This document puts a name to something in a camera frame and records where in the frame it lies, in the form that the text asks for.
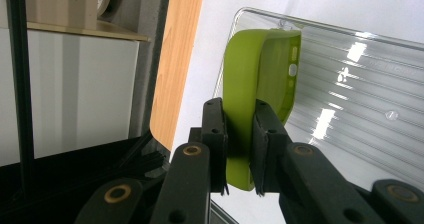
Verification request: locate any light wooden desk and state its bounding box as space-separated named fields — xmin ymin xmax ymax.
xmin=23 ymin=0 xmax=151 ymax=43

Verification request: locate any white cabinet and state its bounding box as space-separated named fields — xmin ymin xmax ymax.
xmin=0 ymin=27 xmax=140 ymax=168

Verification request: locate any clear plastic tray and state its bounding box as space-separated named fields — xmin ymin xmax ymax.
xmin=213 ymin=6 xmax=424 ymax=192

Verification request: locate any green phone case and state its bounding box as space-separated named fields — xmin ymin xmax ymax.
xmin=222 ymin=28 xmax=303 ymax=192

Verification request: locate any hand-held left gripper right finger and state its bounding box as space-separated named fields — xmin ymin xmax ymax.
xmin=249 ymin=98 xmax=292 ymax=197

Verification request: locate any wooden table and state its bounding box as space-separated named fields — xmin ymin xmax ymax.
xmin=149 ymin=0 xmax=207 ymax=152

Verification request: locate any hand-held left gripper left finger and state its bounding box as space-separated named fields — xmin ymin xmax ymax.
xmin=188 ymin=97 xmax=231 ymax=197

